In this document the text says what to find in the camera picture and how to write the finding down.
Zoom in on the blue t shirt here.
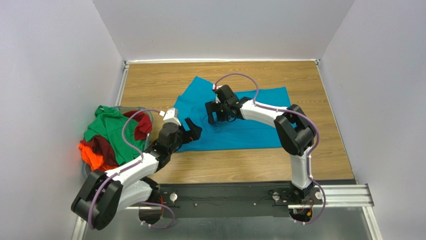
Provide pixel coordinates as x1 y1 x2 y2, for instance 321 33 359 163
174 76 281 152

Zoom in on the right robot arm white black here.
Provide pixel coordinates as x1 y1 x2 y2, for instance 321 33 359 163
205 84 318 204

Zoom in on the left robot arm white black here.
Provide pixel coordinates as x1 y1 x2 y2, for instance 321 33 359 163
70 117 203 231

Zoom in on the dark red t shirt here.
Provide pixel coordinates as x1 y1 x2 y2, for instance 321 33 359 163
79 110 154 167

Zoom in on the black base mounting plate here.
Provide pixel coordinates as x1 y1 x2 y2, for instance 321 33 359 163
139 181 324 222

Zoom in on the green t shirt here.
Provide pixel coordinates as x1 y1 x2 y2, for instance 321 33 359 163
82 105 153 166

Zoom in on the orange t shirt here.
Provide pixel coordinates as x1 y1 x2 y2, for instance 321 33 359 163
78 143 111 172

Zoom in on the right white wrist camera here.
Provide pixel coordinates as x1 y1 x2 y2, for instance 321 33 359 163
212 84 222 103

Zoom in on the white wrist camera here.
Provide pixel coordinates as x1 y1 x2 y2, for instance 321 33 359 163
158 107 182 126
212 84 222 103

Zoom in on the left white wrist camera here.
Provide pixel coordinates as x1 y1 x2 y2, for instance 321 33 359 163
158 107 182 126

